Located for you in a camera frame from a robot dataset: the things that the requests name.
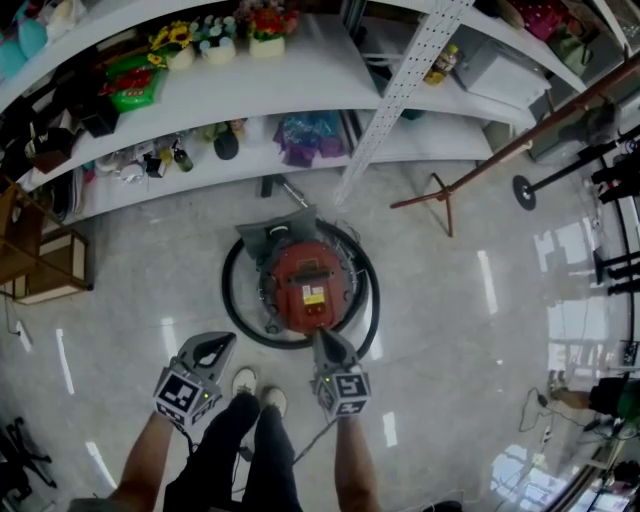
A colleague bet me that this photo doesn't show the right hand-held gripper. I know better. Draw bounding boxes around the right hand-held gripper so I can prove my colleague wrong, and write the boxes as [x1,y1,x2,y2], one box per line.
[309,327,373,419]

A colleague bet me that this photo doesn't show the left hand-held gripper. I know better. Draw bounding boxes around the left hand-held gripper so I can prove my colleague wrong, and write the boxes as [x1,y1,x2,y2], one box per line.
[152,331,238,429]

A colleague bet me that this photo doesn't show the red vacuum cleaner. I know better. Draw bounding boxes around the red vacuum cleaner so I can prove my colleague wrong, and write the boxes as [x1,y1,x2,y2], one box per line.
[256,238,360,335]

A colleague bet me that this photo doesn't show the person's left forearm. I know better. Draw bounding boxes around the person's left forearm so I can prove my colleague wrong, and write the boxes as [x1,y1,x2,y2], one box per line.
[106,410,187,507]

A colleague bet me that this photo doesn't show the person's right forearm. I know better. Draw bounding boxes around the person's right forearm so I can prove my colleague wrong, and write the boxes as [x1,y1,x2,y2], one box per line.
[332,412,380,512]

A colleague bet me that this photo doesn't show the grey vacuum accessory bag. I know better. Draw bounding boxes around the grey vacuum accessory bag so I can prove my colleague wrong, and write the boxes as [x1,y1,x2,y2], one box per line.
[234,203,319,262]

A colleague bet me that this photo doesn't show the metal vacuum wand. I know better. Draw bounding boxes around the metal vacuum wand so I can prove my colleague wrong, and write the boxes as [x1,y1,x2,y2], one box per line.
[259,174,314,211]

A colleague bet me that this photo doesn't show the person's left white shoe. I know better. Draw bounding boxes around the person's left white shoe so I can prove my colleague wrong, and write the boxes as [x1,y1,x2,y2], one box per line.
[230,366,262,401]

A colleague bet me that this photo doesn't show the person's white shoe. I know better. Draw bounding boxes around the person's white shoe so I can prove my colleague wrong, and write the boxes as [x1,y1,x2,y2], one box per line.
[261,385,290,419]
[230,366,262,401]

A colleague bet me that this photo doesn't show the person's right white shoe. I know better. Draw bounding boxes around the person's right white shoe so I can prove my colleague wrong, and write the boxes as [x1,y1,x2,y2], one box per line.
[261,385,290,419]

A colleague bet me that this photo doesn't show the person's dark trousers legs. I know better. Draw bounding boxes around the person's dark trousers legs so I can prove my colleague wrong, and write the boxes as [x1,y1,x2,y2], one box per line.
[163,392,304,512]

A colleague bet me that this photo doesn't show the wooden cabinet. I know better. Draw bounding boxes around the wooden cabinet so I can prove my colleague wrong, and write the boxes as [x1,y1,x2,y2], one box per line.
[0,174,95,307]

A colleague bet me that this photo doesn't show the dark green bottle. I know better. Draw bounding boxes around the dark green bottle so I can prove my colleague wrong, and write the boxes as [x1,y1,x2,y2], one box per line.
[171,141,195,174]

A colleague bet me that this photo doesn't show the white cups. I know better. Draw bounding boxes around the white cups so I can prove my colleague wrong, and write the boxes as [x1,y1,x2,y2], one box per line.
[93,148,147,185]

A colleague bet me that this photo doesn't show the purple shiny packets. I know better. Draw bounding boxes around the purple shiny packets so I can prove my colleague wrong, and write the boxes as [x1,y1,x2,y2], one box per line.
[273,111,347,168]

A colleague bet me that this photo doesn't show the stack of plates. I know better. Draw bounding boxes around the stack of plates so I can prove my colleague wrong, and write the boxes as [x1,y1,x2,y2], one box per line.
[48,166,85,222]

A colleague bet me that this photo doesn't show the black tripod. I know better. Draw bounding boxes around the black tripod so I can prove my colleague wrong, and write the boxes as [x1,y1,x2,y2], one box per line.
[0,416,55,502]

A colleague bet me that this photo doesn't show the black round-base stand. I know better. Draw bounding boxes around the black round-base stand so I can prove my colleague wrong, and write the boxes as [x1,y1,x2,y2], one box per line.
[511,126,640,212]

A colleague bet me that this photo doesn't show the copper coat rack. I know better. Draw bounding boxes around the copper coat rack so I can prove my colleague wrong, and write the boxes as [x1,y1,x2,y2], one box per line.
[389,63,640,239]

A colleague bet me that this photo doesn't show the black square box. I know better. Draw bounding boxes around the black square box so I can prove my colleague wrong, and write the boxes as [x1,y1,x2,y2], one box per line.
[78,96,122,139]

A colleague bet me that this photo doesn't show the brown box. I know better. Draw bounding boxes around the brown box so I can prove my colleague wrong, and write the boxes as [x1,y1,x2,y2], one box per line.
[28,126,72,175]

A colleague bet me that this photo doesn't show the white shelving unit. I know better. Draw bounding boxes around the white shelving unit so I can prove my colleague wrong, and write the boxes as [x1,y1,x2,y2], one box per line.
[0,0,592,227]

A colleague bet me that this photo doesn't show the green red snack packet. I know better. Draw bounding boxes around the green red snack packet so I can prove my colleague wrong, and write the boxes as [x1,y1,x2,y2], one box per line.
[98,53,170,115]

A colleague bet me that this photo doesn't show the black chair base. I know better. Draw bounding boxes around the black chair base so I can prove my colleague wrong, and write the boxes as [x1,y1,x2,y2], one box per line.
[591,248,640,297]

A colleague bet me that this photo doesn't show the sunflower pot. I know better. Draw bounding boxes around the sunflower pot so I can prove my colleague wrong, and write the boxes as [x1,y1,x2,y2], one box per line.
[147,20,197,72]

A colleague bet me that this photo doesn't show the yellow cap bottle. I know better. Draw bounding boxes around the yellow cap bottle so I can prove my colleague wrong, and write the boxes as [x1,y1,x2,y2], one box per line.
[423,43,461,87]

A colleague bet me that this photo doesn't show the red flower pot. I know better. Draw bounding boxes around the red flower pot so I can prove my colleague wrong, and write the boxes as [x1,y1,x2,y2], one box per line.
[238,1,301,59]

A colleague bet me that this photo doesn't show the white box appliance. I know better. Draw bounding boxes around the white box appliance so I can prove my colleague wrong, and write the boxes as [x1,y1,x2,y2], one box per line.
[451,36,552,110]

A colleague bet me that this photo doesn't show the teal plush toy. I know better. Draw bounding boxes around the teal plush toy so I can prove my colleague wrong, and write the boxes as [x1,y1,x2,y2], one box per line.
[0,13,44,80]

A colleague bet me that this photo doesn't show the white plush toy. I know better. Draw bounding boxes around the white plush toy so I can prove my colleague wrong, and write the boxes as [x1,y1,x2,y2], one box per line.
[44,0,87,42]

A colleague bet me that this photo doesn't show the green bag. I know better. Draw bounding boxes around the green bag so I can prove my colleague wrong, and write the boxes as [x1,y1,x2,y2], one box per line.
[546,21,594,77]

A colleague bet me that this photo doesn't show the dark red dotted bag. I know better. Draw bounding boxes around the dark red dotted bag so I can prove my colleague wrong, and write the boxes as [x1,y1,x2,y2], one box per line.
[506,0,572,42]

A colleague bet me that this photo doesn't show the black vacuum hose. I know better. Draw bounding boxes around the black vacuum hose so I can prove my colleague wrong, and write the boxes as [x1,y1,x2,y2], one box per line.
[221,218,382,352]

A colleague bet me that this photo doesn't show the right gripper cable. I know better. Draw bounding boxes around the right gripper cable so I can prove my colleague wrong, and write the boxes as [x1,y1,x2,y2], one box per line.
[291,416,342,465]

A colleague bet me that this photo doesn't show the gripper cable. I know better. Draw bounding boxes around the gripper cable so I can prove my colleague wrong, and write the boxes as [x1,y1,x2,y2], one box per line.
[291,416,342,465]
[174,423,202,457]

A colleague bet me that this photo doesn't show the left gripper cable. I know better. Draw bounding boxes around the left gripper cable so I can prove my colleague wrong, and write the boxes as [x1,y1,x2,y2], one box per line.
[174,423,202,457]

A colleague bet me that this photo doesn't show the white perforated shelf post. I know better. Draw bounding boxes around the white perforated shelf post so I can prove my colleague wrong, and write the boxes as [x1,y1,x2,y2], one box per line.
[333,0,476,207]

